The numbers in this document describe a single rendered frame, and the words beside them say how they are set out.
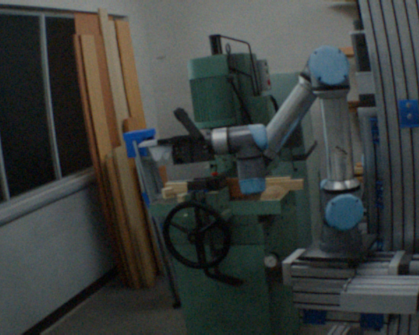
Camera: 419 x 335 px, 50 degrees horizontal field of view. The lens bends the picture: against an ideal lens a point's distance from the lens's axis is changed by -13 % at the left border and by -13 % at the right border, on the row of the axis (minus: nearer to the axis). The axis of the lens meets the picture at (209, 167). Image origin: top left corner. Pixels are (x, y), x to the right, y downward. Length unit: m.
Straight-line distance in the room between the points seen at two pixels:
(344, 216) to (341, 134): 0.23
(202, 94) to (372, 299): 1.17
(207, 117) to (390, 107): 0.87
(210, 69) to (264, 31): 2.39
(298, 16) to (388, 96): 2.88
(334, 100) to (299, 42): 3.05
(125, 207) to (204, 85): 1.63
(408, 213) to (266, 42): 3.05
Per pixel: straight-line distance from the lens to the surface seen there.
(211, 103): 2.15
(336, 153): 1.41
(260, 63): 2.43
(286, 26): 4.46
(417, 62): 1.62
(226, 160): 2.23
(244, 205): 2.08
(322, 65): 1.37
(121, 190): 3.56
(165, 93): 4.79
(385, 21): 1.66
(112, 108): 3.87
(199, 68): 2.15
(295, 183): 2.16
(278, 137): 1.54
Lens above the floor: 1.38
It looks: 9 degrees down
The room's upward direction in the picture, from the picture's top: 8 degrees counter-clockwise
